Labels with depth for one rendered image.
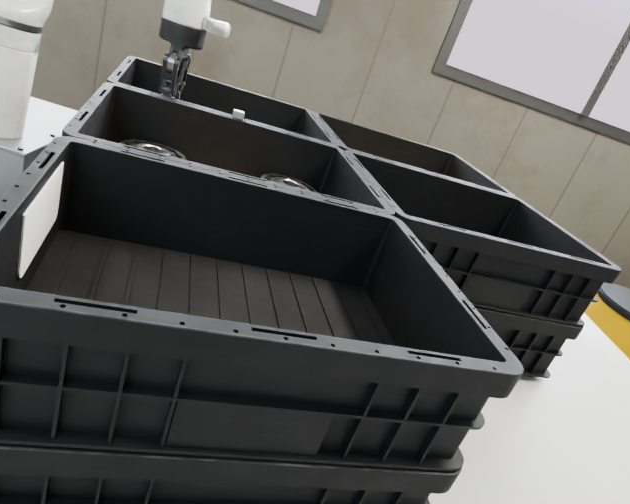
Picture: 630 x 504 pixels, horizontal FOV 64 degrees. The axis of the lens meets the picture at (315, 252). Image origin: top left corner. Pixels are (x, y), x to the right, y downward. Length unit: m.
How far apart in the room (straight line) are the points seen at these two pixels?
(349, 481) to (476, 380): 0.13
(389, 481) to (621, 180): 2.78
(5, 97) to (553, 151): 2.47
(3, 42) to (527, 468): 0.94
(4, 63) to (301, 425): 0.72
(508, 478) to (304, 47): 2.09
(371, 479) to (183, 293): 0.25
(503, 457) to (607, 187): 2.47
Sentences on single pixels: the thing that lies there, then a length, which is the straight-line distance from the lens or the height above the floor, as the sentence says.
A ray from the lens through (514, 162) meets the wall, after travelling 2.81.
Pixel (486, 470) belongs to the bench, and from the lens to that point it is 0.71.
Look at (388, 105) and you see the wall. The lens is 2.55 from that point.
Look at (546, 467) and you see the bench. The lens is 0.78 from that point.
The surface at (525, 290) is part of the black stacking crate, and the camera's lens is 0.82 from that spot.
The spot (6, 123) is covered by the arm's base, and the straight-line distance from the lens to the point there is 0.95.
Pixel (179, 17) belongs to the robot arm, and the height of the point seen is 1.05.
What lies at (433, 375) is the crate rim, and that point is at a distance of 0.38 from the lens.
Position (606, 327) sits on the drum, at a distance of 2.12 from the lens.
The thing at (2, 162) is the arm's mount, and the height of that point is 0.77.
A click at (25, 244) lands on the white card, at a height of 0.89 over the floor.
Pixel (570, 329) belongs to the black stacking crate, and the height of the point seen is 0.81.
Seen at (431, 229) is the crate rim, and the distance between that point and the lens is 0.68.
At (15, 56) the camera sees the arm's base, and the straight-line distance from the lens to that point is 0.93.
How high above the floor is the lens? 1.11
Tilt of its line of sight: 24 degrees down
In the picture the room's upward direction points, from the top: 20 degrees clockwise
